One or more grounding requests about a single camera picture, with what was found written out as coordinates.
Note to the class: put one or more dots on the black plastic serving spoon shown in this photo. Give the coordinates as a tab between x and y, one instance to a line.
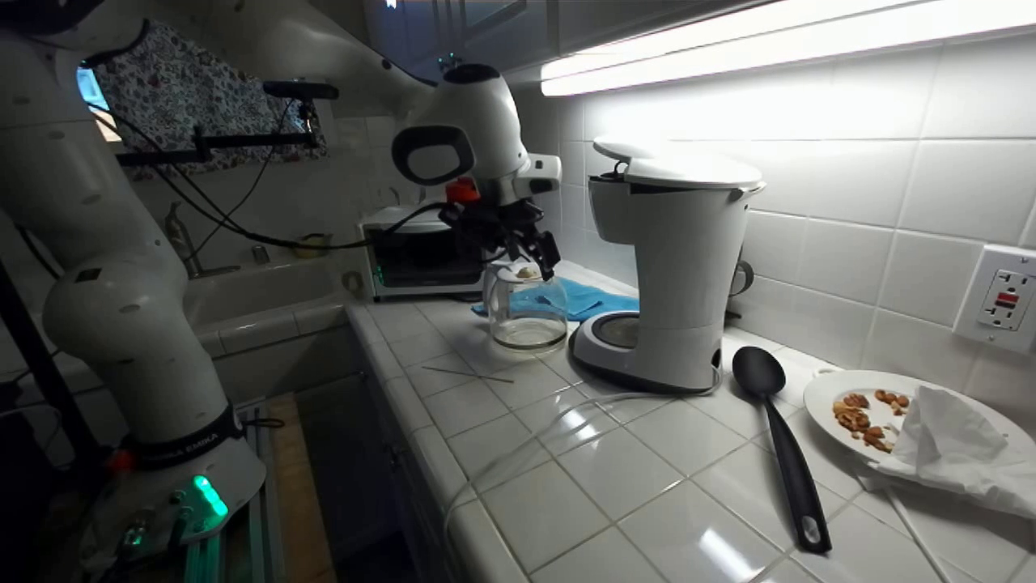
786	463

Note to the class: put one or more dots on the blue terry towel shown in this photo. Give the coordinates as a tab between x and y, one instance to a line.
586	294

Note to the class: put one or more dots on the brown nuts pile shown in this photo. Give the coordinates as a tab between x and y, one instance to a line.
862	419

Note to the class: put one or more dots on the white toaster oven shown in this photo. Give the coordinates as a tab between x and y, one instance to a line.
414	253

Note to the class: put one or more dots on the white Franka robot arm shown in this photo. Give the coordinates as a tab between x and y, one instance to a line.
118	325

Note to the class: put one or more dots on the floral window curtain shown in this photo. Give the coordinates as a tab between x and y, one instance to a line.
182	90

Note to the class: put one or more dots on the crumpled white paper napkin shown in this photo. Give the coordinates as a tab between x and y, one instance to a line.
958	449

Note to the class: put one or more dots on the yellow sponge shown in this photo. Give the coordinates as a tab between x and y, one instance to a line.
310	245

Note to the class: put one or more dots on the white kitchen sink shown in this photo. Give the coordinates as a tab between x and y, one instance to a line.
261	301

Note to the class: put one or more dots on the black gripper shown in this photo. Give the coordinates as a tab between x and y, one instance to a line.
501	222

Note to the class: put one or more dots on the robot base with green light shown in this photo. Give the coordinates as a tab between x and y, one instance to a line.
163	489

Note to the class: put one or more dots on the white wall power outlet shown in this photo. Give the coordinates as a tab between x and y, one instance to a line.
1000	300

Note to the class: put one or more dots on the white drip coffee maker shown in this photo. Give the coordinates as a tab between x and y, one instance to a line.
674	269

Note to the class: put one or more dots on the under-cabinet strip light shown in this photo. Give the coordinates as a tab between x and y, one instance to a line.
778	42

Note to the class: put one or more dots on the white round plate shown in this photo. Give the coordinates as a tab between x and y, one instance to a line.
835	392

